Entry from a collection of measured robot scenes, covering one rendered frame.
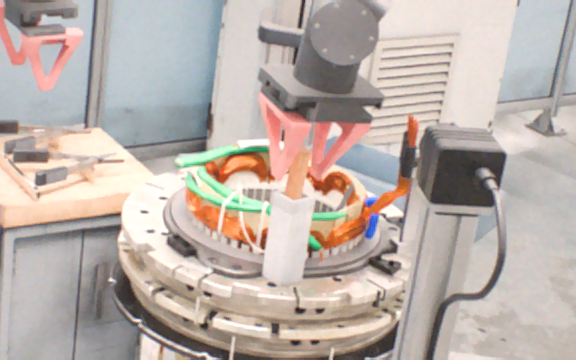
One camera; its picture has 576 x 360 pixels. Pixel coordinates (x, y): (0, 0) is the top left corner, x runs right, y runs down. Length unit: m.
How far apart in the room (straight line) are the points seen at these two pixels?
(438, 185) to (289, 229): 0.43
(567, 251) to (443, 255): 3.36
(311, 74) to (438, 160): 0.38
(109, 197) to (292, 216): 0.31
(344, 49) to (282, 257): 0.25
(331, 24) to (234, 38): 2.83
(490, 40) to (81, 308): 2.68
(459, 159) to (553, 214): 3.65
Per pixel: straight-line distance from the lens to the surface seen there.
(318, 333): 1.26
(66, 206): 1.45
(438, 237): 0.83
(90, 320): 1.55
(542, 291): 3.89
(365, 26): 1.06
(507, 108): 5.01
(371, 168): 1.72
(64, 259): 1.49
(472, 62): 4.03
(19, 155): 1.49
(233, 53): 3.90
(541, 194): 4.59
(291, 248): 1.24
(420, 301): 0.85
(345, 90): 1.17
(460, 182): 0.81
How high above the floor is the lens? 1.67
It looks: 23 degrees down
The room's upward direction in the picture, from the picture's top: 8 degrees clockwise
